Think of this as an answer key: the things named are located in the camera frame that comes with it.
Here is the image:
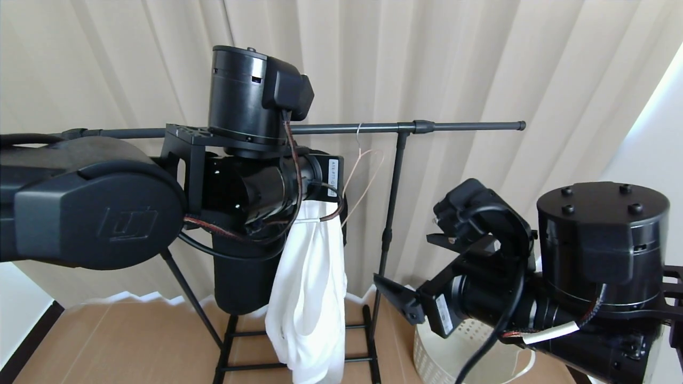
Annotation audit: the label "black clothes rack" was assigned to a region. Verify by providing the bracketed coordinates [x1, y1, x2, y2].
[60, 121, 527, 384]

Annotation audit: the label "beige curtain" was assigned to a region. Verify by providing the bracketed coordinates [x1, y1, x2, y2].
[0, 0, 683, 310]

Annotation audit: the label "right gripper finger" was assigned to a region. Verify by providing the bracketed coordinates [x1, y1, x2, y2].
[426, 233, 466, 252]
[373, 274, 426, 325]

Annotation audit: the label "white garment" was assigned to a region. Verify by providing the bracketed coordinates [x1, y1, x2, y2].
[265, 200, 348, 384]

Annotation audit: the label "black shorts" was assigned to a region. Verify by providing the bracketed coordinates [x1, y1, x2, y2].
[212, 195, 348, 316]

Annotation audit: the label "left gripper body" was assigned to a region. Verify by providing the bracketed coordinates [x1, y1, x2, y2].
[203, 149, 345, 235]

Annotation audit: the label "pink clothes hanger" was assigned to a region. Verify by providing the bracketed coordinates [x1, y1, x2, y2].
[340, 124, 385, 228]

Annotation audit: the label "white laundry basket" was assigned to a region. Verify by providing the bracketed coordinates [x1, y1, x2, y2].
[414, 319, 537, 384]

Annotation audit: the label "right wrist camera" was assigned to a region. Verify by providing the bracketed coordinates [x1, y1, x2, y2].
[432, 179, 537, 270]

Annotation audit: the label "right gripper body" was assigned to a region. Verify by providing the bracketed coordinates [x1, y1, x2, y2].
[416, 252, 662, 384]

